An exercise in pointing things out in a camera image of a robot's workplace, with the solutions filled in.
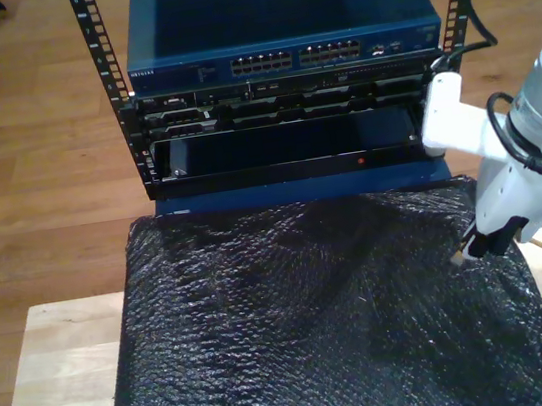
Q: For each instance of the black rack server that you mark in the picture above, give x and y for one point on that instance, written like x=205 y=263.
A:
x=287 y=105

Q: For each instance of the black bubble wrap mat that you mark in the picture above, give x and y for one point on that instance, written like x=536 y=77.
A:
x=298 y=361

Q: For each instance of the blue base shelf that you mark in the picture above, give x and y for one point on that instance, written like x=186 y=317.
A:
x=250 y=197

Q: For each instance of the blue network switch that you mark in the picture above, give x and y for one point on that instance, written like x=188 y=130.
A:
x=274 y=10

